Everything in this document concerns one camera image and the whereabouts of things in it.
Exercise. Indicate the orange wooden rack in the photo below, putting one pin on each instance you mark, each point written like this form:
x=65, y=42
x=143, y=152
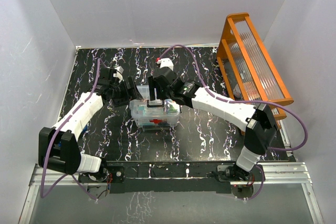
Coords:
x=246, y=66

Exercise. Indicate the clear box lid black handle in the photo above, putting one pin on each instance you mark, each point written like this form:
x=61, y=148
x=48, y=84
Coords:
x=144, y=90

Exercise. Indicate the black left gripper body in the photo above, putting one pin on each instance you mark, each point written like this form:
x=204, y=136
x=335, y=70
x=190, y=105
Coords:
x=119, y=95

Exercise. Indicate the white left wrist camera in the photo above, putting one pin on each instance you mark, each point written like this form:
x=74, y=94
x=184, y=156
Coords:
x=118, y=71

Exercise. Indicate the clear first aid box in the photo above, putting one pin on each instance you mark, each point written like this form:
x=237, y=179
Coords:
x=167, y=116

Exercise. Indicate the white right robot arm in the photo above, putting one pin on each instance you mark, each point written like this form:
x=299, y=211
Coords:
x=257, y=122

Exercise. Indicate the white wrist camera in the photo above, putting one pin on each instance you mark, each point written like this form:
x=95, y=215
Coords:
x=165, y=62
x=118, y=71

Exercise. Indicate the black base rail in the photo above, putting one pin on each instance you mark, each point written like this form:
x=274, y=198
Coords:
x=182, y=176

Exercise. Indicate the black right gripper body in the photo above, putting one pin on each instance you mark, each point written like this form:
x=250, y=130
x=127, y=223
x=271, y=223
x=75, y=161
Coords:
x=165, y=95

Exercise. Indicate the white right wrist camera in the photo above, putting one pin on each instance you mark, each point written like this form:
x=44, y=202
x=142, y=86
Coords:
x=165, y=62

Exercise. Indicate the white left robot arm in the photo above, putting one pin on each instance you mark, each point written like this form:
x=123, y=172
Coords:
x=58, y=148

